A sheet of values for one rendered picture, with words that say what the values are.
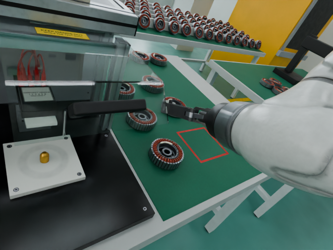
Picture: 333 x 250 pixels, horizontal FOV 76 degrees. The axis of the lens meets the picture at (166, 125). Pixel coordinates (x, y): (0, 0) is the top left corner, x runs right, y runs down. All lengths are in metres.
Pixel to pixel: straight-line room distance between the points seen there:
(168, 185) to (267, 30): 3.39
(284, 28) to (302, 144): 3.48
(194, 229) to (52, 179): 1.14
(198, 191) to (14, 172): 0.47
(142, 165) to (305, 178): 0.48
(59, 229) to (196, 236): 1.12
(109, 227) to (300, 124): 0.41
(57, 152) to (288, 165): 0.52
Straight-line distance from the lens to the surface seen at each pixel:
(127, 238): 0.54
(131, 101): 0.32
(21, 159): 0.60
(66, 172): 0.57
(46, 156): 0.57
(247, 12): 4.08
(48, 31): 0.49
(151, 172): 0.65
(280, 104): 0.31
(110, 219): 0.53
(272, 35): 3.76
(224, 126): 0.36
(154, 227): 0.57
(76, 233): 0.51
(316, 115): 0.28
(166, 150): 0.70
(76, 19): 0.52
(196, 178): 0.71
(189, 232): 1.51
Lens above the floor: 1.24
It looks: 35 degrees down
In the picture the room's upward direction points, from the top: 24 degrees clockwise
